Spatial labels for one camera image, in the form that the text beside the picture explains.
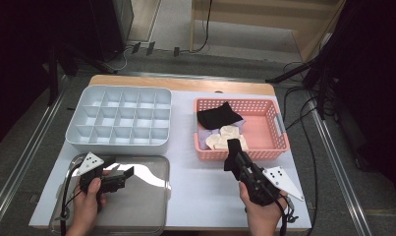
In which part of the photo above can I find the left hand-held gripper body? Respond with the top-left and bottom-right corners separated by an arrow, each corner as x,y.
75,150 -> 127,211

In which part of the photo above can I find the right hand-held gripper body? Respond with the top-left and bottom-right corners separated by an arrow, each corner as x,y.
238,165 -> 306,207

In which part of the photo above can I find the black sock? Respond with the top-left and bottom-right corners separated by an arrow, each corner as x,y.
223,138 -> 244,174
197,101 -> 245,131

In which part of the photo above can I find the grey divided storage box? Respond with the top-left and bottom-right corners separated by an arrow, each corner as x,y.
65,85 -> 173,156

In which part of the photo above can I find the cream sock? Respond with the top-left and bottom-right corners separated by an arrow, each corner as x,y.
204,132 -> 250,151
219,125 -> 242,139

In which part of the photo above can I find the pink perforated basket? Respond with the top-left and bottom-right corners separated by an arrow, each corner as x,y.
193,96 -> 291,162

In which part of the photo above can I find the clear grey box lid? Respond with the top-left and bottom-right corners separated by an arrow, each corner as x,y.
48,153 -> 172,236

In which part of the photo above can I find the person's right hand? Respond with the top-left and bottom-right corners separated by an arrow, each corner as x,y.
238,181 -> 291,236

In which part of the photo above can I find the person's left hand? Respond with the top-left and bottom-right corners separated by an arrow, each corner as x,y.
66,170 -> 111,236

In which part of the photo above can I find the black stand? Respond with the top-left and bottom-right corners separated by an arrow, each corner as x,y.
46,40 -> 120,107
264,30 -> 341,121

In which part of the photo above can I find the dark curtain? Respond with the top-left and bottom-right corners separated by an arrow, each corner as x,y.
0,0 -> 95,152
329,0 -> 396,209

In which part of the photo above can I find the black cabinet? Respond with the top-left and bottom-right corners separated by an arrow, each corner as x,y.
86,0 -> 135,63

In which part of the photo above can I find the light wooden shelf unit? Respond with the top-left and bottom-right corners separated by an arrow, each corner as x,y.
189,0 -> 348,64

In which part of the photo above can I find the light wooden panel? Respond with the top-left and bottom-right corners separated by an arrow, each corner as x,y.
128,0 -> 163,43

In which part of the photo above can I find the right hand-held gripper cable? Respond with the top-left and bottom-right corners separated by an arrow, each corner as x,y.
273,193 -> 300,236

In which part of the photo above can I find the hand-held gripper cable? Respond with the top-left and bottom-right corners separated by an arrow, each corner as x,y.
59,163 -> 85,236
273,193 -> 300,236

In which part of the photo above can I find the black floor cable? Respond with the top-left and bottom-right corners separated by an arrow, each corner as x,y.
283,97 -> 317,132
298,96 -> 320,236

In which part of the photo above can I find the left hand-held gripper cable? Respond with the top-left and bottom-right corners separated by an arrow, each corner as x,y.
59,163 -> 85,236

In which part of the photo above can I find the metal floor rail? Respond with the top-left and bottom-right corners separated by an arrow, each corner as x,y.
0,74 -> 69,228
77,69 -> 307,85
304,92 -> 374,236

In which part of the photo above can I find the white cable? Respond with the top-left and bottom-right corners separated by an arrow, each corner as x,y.
110,47 -> 131,73

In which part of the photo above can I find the black hanging cable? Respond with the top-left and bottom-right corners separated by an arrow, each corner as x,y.
189,0 -> 213,54

